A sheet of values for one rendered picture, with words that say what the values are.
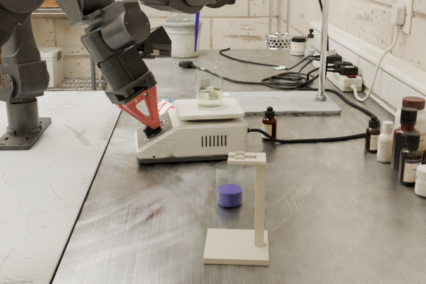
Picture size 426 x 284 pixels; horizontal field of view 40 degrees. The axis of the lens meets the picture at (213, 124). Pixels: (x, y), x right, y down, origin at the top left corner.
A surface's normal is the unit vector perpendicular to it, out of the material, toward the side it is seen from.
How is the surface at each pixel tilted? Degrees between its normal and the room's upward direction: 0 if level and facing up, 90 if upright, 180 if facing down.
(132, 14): 68
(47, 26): 90
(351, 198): 0
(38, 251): 0
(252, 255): 0
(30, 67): 83
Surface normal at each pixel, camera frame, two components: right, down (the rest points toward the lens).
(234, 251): 0.00, -0.96
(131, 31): 0.74, -0.19
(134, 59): 0.48, 0.05
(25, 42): 0.79, 0.05
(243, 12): 0.04, 0.29
